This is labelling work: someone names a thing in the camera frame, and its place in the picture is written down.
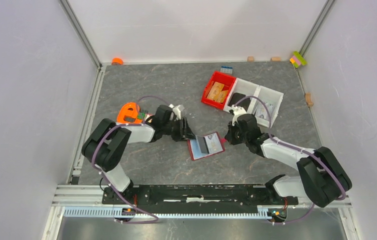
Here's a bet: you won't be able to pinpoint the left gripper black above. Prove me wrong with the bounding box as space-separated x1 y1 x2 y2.
162 116 198 142

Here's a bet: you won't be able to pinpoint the grey credit card gold chip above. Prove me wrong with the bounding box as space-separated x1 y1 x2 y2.
195 135 209 154

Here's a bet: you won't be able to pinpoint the red leather card holder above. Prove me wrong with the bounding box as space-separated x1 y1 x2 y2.
188 132 225 161

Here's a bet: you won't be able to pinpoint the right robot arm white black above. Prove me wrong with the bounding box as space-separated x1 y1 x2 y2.
224 113 352 208

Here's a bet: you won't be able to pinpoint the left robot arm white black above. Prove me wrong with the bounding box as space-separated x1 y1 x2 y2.
81 104 196 204

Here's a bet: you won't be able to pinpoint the silver cards in white bin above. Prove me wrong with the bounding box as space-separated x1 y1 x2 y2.
255 102 274 120

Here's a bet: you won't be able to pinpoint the black cards in white bin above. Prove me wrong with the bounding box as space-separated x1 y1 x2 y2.
227 92 251 111

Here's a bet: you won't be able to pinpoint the white divided plastic bin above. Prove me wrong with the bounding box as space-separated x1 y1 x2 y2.
223 78 284 127

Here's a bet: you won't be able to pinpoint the green toy brick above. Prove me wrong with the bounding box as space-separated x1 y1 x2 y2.
137 112 146 120

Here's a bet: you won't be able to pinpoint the red plastic bin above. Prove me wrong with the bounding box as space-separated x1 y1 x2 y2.
201 71 236 110

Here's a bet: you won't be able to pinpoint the blue white small block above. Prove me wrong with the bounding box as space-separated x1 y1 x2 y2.
220 66 233 75

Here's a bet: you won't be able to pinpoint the wooden piece right edge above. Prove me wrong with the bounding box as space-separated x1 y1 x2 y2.
304 92 314 108

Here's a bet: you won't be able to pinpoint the colourful toy brick stack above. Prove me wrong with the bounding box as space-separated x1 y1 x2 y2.
289 51 308 69

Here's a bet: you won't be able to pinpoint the small orange cap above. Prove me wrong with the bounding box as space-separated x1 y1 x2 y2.
111 57 124 66

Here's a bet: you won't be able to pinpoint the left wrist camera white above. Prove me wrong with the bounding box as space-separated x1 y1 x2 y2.
168 104 185 120

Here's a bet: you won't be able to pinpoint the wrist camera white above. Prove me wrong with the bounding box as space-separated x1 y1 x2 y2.
168 104 185 120
230 105 247 124

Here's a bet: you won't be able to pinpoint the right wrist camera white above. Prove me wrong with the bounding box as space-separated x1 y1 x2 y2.
230 105 247 124

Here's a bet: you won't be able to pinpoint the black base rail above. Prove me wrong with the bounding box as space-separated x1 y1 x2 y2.
101 184 299 206

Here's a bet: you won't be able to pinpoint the grey slotted cable duct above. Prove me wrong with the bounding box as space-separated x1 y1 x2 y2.
63 205 271 220

